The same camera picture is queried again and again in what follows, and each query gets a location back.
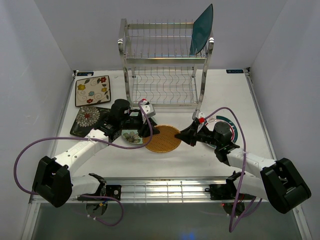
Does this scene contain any aluminium front rail frame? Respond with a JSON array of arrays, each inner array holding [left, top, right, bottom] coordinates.
[[28, 67, 301, 205]]

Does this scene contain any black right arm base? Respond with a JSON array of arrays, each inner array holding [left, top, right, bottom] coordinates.
[[203, 171, 257, 201]]

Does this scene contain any black square floral plate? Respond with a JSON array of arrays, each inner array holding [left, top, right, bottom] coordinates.
[[69, 106, 110, 138]]

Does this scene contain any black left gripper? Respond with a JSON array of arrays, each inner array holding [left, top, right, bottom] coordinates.
[[120, 115, 160, 138]]

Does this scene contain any stainless steel dish rack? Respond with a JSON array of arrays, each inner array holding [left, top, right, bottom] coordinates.
[[117, 18, 215, 110]]

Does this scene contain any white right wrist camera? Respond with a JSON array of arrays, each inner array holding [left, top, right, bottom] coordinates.
[[192, 110, 206, 124]]

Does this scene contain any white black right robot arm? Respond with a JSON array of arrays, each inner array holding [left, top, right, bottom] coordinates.
[[175, 120, 312, 214]]

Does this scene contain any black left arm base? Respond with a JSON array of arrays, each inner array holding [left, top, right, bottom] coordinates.
[[77, 184, 122, 201]]

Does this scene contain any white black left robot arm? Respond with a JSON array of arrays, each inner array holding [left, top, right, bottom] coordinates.
[[32, 99, 159, 208]]

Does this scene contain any woven bamboo round plate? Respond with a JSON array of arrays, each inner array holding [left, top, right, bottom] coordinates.
[[145, 124, 181, 153]]

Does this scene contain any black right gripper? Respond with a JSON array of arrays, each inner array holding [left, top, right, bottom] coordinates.
[[174, 121, 221, 147]]

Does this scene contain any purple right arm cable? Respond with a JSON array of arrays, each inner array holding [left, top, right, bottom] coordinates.
[[202, 106, 263, 232]]

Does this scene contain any white plate teal red rim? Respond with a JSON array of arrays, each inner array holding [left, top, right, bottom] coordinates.
[[205, 115, 239, 143]]

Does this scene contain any dark teal square plate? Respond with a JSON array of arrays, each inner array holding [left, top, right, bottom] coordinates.
[[189, 4, 214, 56]]

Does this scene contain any light green floral plate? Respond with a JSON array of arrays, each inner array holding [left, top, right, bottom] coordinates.
[[121, 118, 152, 145]]

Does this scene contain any cream square floral plate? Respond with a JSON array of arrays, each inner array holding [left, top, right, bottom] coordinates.
[[74, 75, 111, 107]]

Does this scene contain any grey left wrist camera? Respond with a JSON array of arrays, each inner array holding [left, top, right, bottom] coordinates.
[[138, 98, 156, 118]]

